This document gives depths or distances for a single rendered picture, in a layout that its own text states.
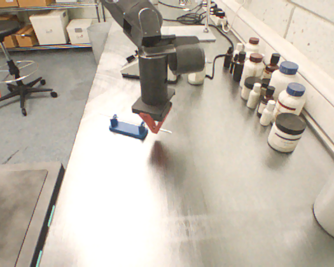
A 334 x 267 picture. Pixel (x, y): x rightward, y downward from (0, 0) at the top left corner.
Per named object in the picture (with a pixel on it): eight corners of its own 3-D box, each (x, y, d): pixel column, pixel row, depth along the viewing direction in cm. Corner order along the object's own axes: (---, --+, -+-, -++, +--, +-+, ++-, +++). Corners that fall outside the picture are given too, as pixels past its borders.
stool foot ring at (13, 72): (-21, 87, 173) (-24, 82, 170) (2, 64, 203) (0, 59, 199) (30, 84, 175) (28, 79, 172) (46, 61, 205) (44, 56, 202)
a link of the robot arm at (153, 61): (134, 42, 44) (140, 54, 40) (168, 39, 46) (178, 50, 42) (137, 74, 49) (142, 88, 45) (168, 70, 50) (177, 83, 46)
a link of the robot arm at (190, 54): (133, 32, 50) (137, 8, 41) (184, 28, 52) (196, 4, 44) (144, 85, 49) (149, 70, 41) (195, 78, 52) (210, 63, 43)
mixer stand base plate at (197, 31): (152, 42, 106) (152, 40, 105) (151, 28, 121) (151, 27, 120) (216, 41, 108) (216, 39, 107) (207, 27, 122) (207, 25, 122)
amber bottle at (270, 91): (256, 109, 68) (264, 83, 62) (268, 110, 67) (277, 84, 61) (257, 116, 65) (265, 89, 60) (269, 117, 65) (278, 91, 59)
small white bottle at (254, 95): (252, 110, 67) (258, 88, 62) (244, 105, 69) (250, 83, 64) (258, 107, 68) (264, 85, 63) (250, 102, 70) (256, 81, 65)
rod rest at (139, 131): (108, 130, 61) (105, 119, 58) (114, 122, 63) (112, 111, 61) (142, 139, 58) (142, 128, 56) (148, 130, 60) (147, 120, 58)
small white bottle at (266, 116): (267, 119, 64) (275, 98, 59) (270, 126, 62) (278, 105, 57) (258, 119, 64) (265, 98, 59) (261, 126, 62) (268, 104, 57)
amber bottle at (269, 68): (270, 82, 79) (280, 51, 72) (275, 88, 76) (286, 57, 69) (257, 82, 79) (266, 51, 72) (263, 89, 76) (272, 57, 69)
